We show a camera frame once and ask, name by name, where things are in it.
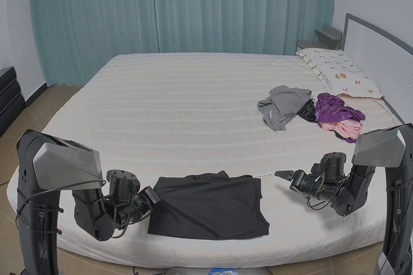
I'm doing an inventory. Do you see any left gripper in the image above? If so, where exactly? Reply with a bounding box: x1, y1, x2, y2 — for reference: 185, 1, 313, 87
127, 193, 154, 223

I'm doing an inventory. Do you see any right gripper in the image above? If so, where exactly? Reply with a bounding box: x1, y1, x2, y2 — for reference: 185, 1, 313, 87
274, 170, 320, 199

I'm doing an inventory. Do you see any black T-shirt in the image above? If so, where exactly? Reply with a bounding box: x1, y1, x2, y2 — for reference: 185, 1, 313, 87
147, 171, 270, 241

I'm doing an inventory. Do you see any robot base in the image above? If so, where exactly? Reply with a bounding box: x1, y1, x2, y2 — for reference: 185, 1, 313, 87
168, 267, 268, 275

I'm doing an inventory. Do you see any bed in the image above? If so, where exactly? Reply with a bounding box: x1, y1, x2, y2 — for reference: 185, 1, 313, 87
6, 13, 413, 268

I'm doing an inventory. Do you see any black patterned garment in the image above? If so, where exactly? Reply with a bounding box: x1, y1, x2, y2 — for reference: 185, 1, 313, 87
297, 99, 318, 123

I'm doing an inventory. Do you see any grey garment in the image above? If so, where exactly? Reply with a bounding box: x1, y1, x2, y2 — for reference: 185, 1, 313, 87
257, 84, 313, 133

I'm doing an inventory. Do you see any pink garment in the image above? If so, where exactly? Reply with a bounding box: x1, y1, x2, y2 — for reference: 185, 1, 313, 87
319, 121, 362, 139

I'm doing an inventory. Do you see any purple garment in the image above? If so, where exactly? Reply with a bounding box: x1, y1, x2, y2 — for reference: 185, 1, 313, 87
314, 93, 366, 144

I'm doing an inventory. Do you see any white printed pillow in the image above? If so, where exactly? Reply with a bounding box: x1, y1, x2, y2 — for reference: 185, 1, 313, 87
296, 47, 384, 99

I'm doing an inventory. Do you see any grey bedside table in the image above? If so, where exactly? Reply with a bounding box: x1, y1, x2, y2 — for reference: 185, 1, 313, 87
297, 24, 342, 50

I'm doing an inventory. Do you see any black chest of drawers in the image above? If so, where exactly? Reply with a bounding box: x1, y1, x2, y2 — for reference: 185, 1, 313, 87
0, 66, 26, 137

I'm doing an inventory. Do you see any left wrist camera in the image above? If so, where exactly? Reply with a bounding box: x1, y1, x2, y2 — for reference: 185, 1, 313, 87
143, 186, 161, 205

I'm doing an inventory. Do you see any black cable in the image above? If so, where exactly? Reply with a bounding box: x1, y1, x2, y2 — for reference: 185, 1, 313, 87
131, 266, 168, 275
307, 196, 330, 211
14, 180, 107, 226

